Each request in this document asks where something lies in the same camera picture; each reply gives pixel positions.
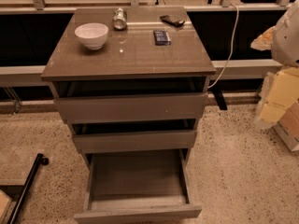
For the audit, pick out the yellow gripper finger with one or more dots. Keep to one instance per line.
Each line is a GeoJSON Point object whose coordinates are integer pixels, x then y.
{"type": "Point", "coordinates": [263, 41]}
{"type": "Point", "coordinates": [279, 92]}

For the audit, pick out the blue rxbar blueberry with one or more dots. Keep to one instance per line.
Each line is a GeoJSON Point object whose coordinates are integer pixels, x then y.
{"type": "Point", "coordinates": [161, 38]}

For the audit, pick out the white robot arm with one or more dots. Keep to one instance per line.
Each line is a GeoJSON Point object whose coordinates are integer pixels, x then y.
{"type": "Point", "coordinates": [285, 40]}

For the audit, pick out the top drawer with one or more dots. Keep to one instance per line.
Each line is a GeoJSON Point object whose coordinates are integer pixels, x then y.
{"type": "Point", "coordinates": [121, 100]}

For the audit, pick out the drawer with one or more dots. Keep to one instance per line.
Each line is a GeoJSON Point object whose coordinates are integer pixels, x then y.
{"type": "Point", "coordinates": [137, 186]}
{"type": "Point", "coordinates": [121, 100]}
{"type": "Point", "coordinates": [134, 136]}

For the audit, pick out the grey drawer cabinet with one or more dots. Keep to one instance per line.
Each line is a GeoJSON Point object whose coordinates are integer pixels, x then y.
{"type": "Point", "coordinates": [129, 54]}

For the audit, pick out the middle drawer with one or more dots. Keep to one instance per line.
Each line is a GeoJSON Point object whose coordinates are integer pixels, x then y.
{"type": "Point", "coordinates": [134, 136]}

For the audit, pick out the bottom drawer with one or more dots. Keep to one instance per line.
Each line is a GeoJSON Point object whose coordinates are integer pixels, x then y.
{"type": "Point", "coordinates": [137, 186]}

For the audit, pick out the cardboard box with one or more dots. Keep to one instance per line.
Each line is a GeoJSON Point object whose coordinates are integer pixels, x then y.
{"type": "Point", "coordinates": [290, 120]}

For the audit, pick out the white wooden crate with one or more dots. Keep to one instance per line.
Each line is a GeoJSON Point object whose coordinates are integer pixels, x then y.
{"type": "Point", "coordinates": [290, 141]}

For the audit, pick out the dark snack packet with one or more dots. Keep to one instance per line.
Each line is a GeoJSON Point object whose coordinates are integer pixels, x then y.
{"type": "Point", "coordinates": [172, 21]}

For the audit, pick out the silver can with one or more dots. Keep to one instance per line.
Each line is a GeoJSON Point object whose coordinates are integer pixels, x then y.
{"type": "Point", "coordinates": [120, 19]}

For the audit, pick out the white ceramic bowl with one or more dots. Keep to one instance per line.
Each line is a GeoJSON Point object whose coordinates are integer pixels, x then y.
{"type": "Point", "coordinates": [92, 35]}

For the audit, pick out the black metal bar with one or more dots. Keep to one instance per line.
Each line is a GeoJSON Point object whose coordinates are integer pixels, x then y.
{"type": "Point", "coordinates": [39, 160]}

